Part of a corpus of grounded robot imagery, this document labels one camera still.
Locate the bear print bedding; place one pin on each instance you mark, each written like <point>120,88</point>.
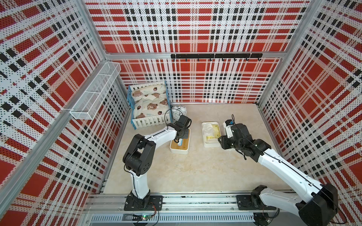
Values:
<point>150,101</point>

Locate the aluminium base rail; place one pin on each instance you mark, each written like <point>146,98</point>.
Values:
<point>175,208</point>

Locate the white tissue box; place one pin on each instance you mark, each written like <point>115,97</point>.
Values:
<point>209,145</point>

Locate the black hook rail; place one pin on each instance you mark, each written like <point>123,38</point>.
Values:
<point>245,56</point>

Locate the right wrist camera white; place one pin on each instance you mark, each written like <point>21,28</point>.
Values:
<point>227,127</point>

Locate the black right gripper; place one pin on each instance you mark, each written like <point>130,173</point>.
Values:
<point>224,142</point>

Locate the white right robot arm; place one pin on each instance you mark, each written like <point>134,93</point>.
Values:
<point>315,203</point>

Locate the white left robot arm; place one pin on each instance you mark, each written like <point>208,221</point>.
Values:
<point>138,159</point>

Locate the white wire basket shelf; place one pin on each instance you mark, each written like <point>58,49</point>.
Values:
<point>96,90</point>

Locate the yellow tissue paper pack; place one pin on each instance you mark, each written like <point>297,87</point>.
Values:
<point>211,132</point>

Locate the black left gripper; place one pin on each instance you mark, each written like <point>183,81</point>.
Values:
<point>186,133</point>

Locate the white alarm clock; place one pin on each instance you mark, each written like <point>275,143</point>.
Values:
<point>178,111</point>

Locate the blue white toy crib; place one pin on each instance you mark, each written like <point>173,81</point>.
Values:
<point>152,120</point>

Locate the bamboo tissue box lid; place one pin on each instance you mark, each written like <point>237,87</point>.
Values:
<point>181,142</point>

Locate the white tissue box base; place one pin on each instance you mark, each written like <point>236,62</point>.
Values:
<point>181,149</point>

